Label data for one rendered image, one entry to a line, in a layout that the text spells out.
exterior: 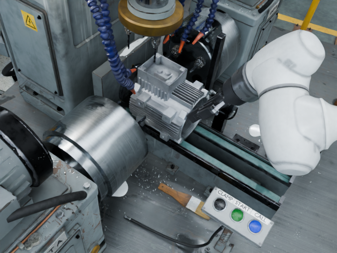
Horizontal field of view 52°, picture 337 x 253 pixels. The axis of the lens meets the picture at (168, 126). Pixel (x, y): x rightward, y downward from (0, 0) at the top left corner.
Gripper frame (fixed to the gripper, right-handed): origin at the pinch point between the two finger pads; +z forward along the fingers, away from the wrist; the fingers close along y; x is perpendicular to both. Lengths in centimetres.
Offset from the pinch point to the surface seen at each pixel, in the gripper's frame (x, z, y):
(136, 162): -2.3, 8.1, 21.2
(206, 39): -13.9, 2.7, -27.4
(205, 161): 14.8, 11.8, 0.6
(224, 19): -14.7, 2.5, -41.4
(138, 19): -30.2, -9.2, 1.0
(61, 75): -36.5, 22.3, 12.0
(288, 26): 33, 108, -249
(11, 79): -71, 120, -14
